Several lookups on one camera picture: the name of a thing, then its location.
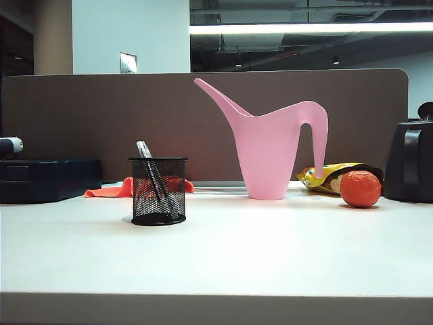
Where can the black gel pen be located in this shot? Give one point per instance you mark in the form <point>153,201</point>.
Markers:
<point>141,149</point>
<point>147,150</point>

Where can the black mesh pen basket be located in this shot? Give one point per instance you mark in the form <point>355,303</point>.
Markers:
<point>158,206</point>

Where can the pink plastic watering can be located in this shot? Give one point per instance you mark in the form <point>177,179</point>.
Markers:
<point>270,152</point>

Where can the yellow snack bag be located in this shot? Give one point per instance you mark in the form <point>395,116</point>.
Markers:
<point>319,177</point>

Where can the brown desk partition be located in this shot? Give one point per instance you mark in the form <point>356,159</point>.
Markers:
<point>118,118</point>

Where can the orange cloth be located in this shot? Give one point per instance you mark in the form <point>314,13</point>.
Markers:
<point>111,191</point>

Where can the orange ball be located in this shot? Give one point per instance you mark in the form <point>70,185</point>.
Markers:
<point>360,188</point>

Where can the white ceiling light strip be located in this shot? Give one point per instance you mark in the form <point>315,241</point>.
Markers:
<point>304,27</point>

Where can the black storage case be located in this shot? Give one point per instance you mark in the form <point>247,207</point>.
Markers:
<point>47,179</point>

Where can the black kettle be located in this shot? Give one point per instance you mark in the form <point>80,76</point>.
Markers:
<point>411,162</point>

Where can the beige round column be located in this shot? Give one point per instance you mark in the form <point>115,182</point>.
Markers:
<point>53,37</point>

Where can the white and black cylinder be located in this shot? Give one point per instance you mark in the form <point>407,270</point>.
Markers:
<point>10,145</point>

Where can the silver wall switch plate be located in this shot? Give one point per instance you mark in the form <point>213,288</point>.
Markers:
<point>128,63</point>

